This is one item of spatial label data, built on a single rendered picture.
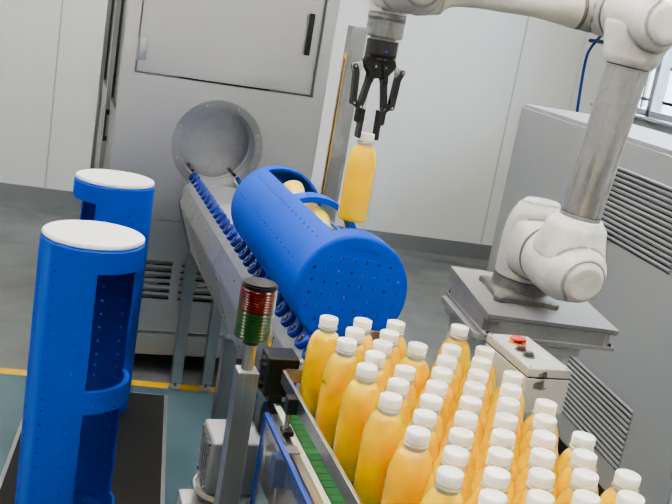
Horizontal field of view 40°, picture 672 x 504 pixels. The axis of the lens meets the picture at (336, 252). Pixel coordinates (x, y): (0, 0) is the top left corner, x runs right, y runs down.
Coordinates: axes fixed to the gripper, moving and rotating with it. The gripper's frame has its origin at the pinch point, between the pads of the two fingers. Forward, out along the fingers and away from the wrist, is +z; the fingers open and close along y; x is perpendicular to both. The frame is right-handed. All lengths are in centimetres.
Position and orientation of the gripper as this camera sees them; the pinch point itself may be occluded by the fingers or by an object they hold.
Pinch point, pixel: (368, 124)
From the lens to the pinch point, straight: 226.8
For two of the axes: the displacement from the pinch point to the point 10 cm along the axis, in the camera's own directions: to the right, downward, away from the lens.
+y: -9.5, -0.9, -3.1
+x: 2.8, 2.8, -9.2
